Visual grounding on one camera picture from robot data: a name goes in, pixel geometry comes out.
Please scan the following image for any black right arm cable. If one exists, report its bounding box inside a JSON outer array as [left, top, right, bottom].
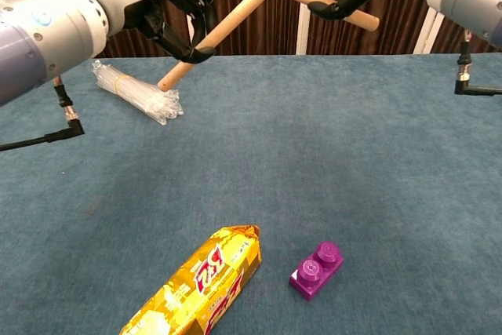
[[453, 28, 502, 96]]

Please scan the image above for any teal table cloth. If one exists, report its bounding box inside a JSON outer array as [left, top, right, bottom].
[[0, 53, 502, 335]]

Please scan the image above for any yellow biscuit packet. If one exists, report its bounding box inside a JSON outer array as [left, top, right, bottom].
[[118, 224, 263, 335]]

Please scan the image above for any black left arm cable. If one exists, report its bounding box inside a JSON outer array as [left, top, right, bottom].
[[0, 75, 85, 152]]

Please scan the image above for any plain wooden drumstick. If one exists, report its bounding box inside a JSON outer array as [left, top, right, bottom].
[[157, 0, 304, 91]]

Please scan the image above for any bundle of clear wrapped straws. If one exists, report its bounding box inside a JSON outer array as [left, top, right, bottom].
[[91, 59, 185, 126]]

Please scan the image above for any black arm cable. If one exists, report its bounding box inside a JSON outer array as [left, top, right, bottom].
[[453, 28, 502, 96], [0, 75, 85, 152]]

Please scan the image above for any purple two-stud toy brick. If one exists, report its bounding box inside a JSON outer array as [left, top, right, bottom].
[[289, 240, 345, 303]]

